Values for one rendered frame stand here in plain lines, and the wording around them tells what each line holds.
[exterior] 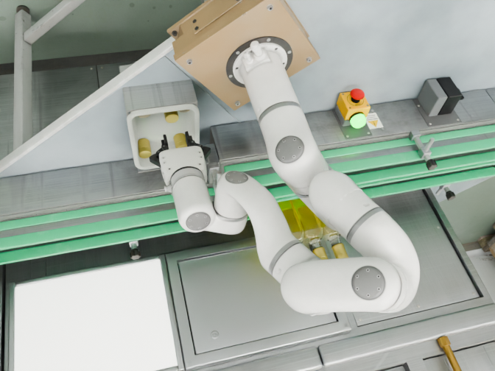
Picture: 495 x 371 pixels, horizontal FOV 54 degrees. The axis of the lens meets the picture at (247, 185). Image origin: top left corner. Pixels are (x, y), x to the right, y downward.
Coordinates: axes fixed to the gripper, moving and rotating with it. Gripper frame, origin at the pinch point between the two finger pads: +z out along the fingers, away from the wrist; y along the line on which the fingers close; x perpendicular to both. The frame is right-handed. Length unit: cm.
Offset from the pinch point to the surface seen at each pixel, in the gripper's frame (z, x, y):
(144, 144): 12.0, -7.7, -7.6
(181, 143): 10.7, -8.1, 2.1
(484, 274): 146, -315, 302
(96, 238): 2.7, -30.1, -24.9
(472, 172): 3, -32, 95
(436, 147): -1, -15, 75
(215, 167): 1.3, -10.8, 9.3
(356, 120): 6, -6, 51
